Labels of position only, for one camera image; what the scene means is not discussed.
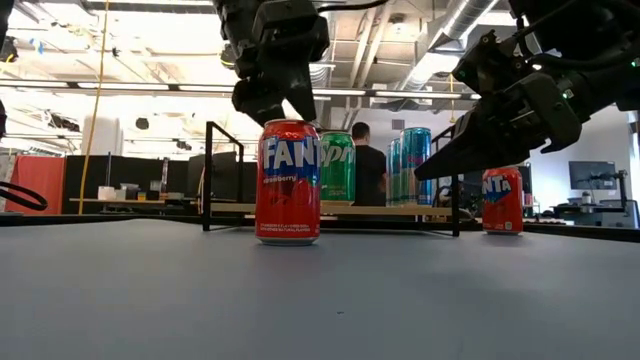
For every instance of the black ceiling spotlight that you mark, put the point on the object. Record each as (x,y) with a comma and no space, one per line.
(8,52)

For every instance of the black hanging ceiling device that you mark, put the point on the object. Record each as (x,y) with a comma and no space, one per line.
(226,56)

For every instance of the black round hanging object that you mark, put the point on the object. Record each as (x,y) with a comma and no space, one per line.
(142,123)

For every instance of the wooden shelf with black frame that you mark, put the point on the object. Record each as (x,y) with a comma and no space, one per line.
(230,207)

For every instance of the blue silver Red Bull can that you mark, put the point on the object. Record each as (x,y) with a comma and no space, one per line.
(412,145)
(395,175)

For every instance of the white box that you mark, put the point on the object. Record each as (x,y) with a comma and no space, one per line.
(106,193)

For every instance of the wooden office desk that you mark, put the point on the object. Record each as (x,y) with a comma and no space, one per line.
(90,201)

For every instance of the black computer monitor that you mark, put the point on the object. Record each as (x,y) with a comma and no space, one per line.
(592,175)

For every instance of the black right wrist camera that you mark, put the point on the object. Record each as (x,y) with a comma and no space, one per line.
(477,65)

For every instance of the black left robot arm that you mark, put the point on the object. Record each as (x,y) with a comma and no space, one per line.
(4,20)

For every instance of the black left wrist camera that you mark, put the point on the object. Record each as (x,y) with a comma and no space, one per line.
(295,30)

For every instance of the person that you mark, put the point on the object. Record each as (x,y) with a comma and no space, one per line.
(370,175)

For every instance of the black metal rig frame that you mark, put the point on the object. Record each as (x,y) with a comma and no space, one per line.
(575,231)

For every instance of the black office partition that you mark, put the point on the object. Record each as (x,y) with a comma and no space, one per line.
(120,172)

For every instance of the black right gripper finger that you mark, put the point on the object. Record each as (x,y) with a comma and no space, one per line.
(500,135)

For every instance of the red Fanta can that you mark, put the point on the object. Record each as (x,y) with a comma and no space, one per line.
(287,210)
(502,210)

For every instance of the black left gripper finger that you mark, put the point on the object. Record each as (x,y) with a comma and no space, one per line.
(262,100)
(305,95)

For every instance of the grey box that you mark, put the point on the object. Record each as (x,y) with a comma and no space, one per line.
(622,215)

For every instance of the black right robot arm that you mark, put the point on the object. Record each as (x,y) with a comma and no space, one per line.
(575,25)

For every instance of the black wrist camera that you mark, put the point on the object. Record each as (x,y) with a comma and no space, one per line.
(295,30)
(477,65)

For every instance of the large black monitor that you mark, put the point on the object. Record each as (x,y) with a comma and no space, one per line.
(222,175)

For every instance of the orange panel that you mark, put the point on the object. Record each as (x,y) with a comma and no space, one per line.
(40,175)

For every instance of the silver corrugated air duct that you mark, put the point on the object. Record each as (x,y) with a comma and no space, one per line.
(325,75)

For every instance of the green Sprite can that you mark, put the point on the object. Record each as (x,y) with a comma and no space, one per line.
(339,170)

